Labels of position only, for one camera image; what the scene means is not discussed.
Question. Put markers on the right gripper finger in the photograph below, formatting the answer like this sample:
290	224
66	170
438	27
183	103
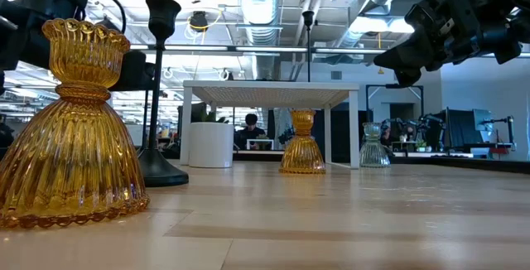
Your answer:
408	50
403	67

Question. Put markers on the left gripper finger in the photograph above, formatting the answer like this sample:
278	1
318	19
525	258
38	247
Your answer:
132	75

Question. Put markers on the short black candlestick holder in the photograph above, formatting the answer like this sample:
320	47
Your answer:
162	13

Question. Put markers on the clear ribbed glass candle holder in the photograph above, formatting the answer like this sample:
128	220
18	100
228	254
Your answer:
374	154

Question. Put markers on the amber ribbed glass candle holder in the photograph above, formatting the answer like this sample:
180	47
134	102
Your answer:
302	154
74	158

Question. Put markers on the tall black candlestick holder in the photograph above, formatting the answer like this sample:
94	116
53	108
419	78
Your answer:
308	17

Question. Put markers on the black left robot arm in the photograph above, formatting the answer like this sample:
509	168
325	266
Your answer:
8	34

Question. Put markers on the bright ceiling light panel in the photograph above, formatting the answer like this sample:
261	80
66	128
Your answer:
372	25

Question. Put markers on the person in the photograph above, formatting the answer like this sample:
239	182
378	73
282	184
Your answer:
388	139
251	119

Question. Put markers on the dark screen panel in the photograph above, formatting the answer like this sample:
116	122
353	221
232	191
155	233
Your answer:
463	127

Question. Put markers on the black ceiling device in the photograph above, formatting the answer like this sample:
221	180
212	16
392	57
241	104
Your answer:
198	19

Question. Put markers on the white pot with green plant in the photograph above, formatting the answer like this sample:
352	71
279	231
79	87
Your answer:
211	146

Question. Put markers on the long ceiling light strip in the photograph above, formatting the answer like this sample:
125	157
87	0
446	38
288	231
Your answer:
269	49

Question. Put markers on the white perforated metal shelf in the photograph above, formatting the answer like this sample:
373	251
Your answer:
269	94

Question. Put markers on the black rectangular metal frame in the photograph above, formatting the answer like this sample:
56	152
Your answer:
385	86

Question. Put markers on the black metal table frame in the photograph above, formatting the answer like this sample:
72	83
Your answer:
476	165

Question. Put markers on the silver ribbed ceiling duct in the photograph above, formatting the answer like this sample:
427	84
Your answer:
260	5

